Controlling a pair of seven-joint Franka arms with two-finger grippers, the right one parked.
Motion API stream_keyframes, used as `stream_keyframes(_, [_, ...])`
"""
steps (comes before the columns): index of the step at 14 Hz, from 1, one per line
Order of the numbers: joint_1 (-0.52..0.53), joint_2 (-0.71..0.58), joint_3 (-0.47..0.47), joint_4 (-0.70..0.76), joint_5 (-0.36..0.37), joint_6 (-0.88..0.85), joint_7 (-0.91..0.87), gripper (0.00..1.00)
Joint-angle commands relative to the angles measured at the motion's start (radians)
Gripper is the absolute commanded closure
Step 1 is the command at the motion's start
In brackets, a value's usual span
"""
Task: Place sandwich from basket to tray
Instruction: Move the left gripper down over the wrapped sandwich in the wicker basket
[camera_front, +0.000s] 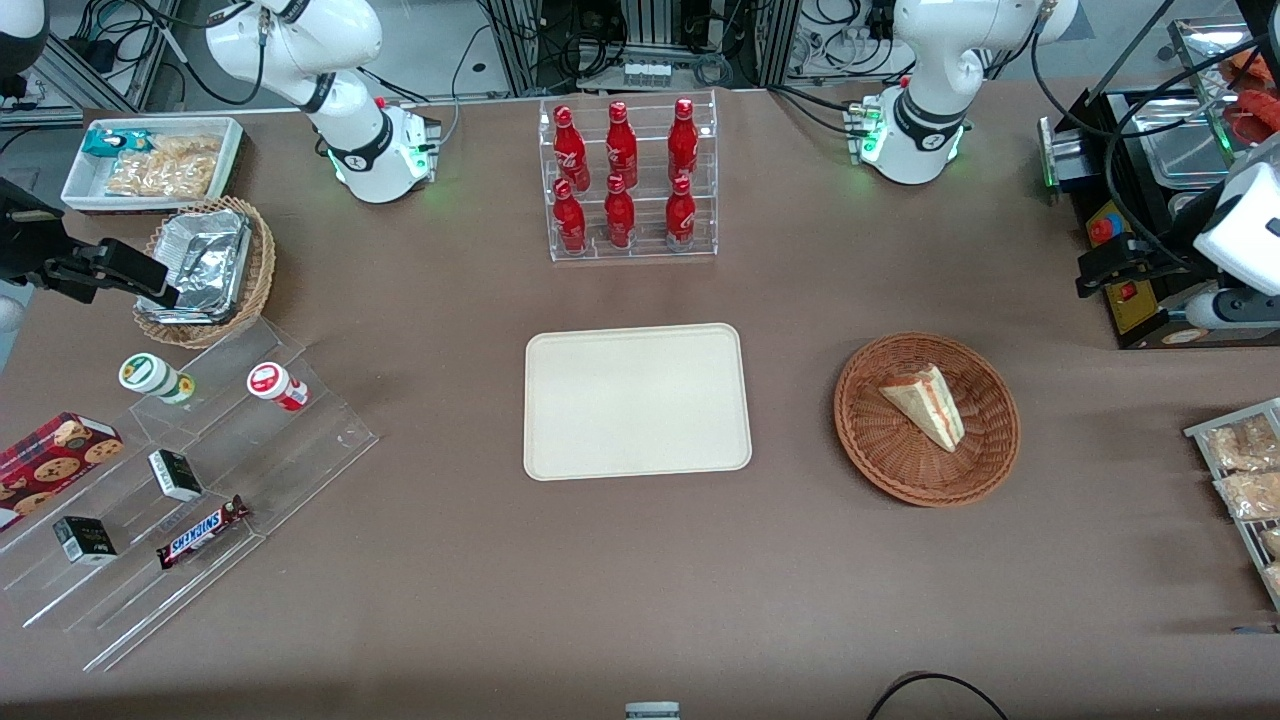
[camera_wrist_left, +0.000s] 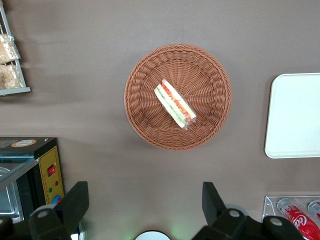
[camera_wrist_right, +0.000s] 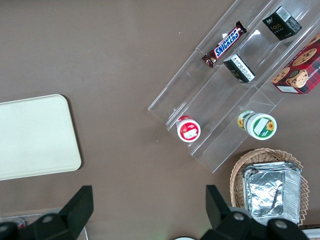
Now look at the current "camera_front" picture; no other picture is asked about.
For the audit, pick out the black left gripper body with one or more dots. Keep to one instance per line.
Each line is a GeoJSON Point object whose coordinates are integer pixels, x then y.
{"type": "Point", "coordinates": [1168, 259]}

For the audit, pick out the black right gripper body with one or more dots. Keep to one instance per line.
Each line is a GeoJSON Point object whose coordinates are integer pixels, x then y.
{"type": "Point", "coordinates": [22, 250]}

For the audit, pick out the triangular sandwich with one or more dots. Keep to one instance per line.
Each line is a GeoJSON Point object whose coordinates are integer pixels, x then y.
{"type": "Point", "coordinates": [928, 405]}

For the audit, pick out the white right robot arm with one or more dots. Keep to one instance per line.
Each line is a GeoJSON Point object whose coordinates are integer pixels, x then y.
{"type": "Point", "coordinates": [300, 50]}

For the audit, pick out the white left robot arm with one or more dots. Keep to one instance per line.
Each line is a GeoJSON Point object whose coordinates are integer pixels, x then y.
{"type": "Point", "coordinates": [930, 60]}

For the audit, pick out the light wicker basket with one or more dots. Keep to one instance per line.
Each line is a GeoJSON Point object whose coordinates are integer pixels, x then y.
{"type": "Point", "coordinates": [255, 270]}

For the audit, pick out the tray of packaged snacks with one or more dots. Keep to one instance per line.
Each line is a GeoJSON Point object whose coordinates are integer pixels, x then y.
{"type": "Point", "coordinates": [1240, 530]}

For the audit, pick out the round brown wicker basket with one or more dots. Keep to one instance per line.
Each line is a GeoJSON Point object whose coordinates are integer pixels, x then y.
{"type": "Point", "coordinates": [880, 440]}

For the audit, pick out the beige plastic serving tray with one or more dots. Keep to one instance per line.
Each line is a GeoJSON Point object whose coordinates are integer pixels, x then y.
{"type": "Point", "coordinates": [636, 402]}

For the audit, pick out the black hot food display case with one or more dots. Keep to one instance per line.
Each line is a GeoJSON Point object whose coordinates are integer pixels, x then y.
{"type": "Point", "coordinates": [1140, 310]}

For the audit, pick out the aluminium foil container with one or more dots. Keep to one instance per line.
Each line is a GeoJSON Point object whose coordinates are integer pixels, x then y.
{"type": "Point", "coordinates": [195, 290]}
{"type": "Point", "coordinates": [205, 235]}

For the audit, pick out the white rectangular snack bin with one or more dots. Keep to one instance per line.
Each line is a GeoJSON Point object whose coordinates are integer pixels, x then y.
{"type": "Point", "coordinates": [80, 185]}

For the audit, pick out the clear bag of chips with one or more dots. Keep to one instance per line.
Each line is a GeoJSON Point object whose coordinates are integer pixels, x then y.
{"type": "Point", "coordinates": [188, 148]}
{"type": "Point", "coordinates": [160, 178]}

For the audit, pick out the green capped white bottle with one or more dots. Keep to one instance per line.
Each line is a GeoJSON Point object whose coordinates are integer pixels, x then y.
{"type": "Point", "coordinates": [152, 377]}

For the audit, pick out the teal snack packet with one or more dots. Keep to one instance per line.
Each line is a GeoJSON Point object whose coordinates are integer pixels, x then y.
{"type": "Point", "coordinates": [112, 143]}

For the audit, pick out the red sausages on rack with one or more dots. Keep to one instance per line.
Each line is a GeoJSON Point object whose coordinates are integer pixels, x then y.
{"type": "Point", "coordinates": [1255, 110]}

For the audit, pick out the red cookie box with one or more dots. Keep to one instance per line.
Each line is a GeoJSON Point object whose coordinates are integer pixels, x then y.
{"type": "Point", "coordinates": [50, 460]}

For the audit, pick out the red capped white bottle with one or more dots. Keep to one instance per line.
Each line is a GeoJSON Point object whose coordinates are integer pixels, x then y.
{"type": "Point", "coordinates": [275, 385]}

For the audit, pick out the clear bag of fried snacks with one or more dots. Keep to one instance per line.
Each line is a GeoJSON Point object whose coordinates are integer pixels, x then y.
{"type": "Point", "coordinates": [1272, 542]}
{"type": "Point", "coordinates": [1250, 495]}
{"type": "Point", "coordinates": [1274, 578]}
{"type": "Point", "coordinates": [1240, 445]}

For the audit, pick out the small black box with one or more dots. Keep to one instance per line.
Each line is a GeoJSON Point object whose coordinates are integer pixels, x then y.
{"type": "Point", "coordinates": [175, 474]}
{"type": "Point", "coordinates": [84, 540]}

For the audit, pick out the clear acrylic stepped shelf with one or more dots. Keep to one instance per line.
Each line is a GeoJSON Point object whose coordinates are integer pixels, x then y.
{"type": "Point", "coordinates": [290, 450]}

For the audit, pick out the snickers chocolate bar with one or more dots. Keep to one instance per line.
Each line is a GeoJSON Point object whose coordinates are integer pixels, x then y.
{"type": "Point", "coordinates": [200, 532]}

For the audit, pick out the clear acrylic bottle rack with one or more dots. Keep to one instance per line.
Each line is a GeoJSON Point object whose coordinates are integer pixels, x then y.
{"type": "Point", "coordinates": [700, 230]}

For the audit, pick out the red cola bottle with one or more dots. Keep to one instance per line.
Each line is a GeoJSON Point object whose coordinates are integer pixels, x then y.
{"type": "Point", "coordinates": [683, 140]}
{"type": "Point", "coordinates": [680, 215]}
{"type": "Point", "coordinates": [570, 150]}
{"type": "Point", "coordinates": [619, 215]}
{"type": "Point", "coordinates": [621, 145]}
{"type": "Point", "coordinates": [569, 220]}

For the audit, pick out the white power strip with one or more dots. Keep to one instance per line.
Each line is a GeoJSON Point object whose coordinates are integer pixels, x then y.
{"type": "Point", "coordinates": [645, 72]}

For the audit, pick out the small grey device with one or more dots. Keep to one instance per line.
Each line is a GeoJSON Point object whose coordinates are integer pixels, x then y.
{"type": "Point", "coordinates": [652, 711]}

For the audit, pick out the aluminium frame post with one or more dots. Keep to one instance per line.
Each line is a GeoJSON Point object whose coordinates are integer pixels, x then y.
{"type": "Point", "coordinates": [520, 40]}
{"type": "Point", "coordinates": [775, 40]}

